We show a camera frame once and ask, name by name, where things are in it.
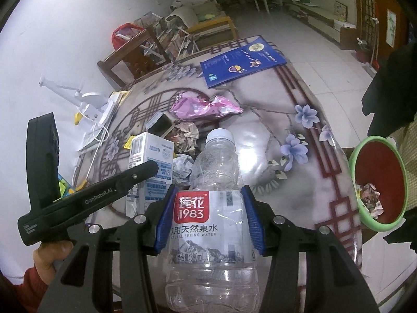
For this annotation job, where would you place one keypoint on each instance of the small hanging painting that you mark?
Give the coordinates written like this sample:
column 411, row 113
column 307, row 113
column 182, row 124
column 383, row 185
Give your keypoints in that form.
column 392, row 27

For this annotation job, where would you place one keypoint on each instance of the green soft toy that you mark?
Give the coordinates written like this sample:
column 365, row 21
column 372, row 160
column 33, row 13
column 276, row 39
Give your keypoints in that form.
column 207, row 16

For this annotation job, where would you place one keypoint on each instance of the black jacket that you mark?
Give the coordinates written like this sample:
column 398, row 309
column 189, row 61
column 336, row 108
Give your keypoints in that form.
column 394, row 88

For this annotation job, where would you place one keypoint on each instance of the person's left forearm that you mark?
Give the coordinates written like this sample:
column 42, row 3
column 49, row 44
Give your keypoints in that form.
column 26, row 290

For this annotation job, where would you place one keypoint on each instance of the red bag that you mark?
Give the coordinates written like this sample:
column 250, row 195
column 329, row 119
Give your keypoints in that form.
column 122, row 34

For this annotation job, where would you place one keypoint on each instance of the yellow plastic piece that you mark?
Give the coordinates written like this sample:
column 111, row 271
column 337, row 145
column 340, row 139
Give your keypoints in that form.
column 79, row 119

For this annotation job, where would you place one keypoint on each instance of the clear plastic water bottle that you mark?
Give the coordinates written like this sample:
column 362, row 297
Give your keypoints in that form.
column 211, row 176

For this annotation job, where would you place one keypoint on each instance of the brownish crumpled paper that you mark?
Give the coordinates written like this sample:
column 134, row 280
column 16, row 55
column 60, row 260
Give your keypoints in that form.
column 185, row 137

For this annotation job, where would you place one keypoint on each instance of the dark wooden chair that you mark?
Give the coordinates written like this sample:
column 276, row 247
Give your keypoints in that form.
column 136, row 58

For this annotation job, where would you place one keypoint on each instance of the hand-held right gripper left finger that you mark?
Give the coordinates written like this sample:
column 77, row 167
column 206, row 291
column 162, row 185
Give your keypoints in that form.
column 164, row 221

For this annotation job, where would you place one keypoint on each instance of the stack of thin books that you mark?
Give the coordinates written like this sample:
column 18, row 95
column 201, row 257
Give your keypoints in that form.
column 119, row 99

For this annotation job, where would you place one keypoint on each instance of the white side table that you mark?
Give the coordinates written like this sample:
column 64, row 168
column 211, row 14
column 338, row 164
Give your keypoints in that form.
column 267, row 0

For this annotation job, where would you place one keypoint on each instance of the wooden lattice partition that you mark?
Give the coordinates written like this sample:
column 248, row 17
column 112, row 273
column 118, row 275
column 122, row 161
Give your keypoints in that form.
column 368, row 0

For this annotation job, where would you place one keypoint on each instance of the person's left hand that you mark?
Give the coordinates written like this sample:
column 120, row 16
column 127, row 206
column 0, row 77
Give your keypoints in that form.
column 49, row 257

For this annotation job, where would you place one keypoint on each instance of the crumpled printed paper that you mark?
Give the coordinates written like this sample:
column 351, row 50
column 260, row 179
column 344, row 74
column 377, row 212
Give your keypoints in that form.
column 369, row 199

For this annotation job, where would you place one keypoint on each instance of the low television cabinet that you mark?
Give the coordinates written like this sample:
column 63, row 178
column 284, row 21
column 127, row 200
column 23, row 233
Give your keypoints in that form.
column 322, row 19

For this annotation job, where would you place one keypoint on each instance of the blue printed book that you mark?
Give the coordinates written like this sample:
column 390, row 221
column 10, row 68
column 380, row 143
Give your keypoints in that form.
column 241, row 62

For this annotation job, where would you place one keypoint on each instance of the red bin with green rim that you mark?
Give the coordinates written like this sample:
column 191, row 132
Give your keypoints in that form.
column 378, row 169

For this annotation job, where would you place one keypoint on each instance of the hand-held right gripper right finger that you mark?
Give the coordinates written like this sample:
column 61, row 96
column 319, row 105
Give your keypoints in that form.
column 252, row 218

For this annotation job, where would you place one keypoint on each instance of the pink plastic wrapper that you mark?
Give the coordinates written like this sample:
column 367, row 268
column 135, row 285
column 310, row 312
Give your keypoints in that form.
column 202, row 107

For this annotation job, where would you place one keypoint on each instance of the small framed picture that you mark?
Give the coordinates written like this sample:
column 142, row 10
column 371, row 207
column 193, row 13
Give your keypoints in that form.
column 340, row 10

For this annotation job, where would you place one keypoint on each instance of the green and yellow paper card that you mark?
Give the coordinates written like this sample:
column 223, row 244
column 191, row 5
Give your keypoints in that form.
column 65, row 189

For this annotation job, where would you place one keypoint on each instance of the white desk lamp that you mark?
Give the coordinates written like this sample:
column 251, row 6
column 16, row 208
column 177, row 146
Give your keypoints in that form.
column 88, row 101

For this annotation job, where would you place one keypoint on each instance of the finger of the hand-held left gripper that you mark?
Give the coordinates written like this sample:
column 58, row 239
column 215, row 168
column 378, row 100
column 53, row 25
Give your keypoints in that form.
column 141, row 171

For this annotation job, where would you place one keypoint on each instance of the small red floor bin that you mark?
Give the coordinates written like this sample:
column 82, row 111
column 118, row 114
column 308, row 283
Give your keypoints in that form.
column 362, row 53

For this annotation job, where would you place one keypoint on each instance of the white milk carton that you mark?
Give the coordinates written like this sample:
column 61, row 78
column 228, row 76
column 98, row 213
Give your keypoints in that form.
column 153, row 150

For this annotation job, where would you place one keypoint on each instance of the wooden sofa with cushions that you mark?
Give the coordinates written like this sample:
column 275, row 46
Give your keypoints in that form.
column 211, row 22

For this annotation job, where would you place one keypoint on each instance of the white crumpled paper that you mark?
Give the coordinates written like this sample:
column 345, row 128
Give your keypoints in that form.
column 182, row 169

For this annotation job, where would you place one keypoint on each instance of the black and white plush toy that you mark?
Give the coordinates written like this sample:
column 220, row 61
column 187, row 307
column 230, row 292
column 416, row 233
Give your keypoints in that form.
column 177, row 4

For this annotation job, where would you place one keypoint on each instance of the white rack of books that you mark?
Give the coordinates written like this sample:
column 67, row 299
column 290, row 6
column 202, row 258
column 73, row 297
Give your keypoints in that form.
column 169, row 36

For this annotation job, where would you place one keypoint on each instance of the small open dark carton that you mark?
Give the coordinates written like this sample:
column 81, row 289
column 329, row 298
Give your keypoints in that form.
column 159, row 125

